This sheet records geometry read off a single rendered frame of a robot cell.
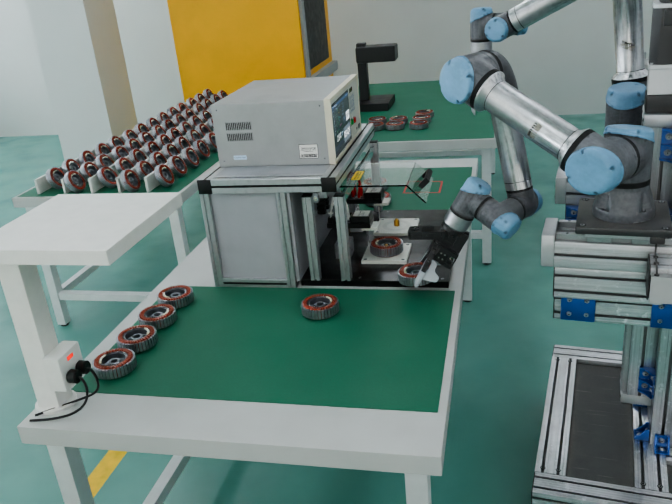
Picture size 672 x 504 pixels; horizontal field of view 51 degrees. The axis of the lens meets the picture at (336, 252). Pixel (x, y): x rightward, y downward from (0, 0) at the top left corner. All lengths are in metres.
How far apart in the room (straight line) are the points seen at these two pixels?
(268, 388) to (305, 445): 0.25
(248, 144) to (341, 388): 0.90
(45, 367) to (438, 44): 6.26
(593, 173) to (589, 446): 1.03
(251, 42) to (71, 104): 1.56
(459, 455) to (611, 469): 0.58
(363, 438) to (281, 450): 0.18
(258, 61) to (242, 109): 3.75
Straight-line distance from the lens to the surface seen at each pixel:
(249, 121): 2.25
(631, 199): 1.88
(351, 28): 7.65
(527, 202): 2.05
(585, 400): 2.65
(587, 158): 1.72
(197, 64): 6.19
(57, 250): 1.56
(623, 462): 2.41
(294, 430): 1.62
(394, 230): 2.54
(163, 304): 2.20
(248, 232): 2.23
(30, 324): 1.79
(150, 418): 1.76
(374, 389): 1.72
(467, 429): 2.82
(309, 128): 2.19
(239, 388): 1.79
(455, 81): 1.88
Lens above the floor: 1.72
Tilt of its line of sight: 23 degrees down
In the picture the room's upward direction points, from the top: 6 degrees counter-clockwise
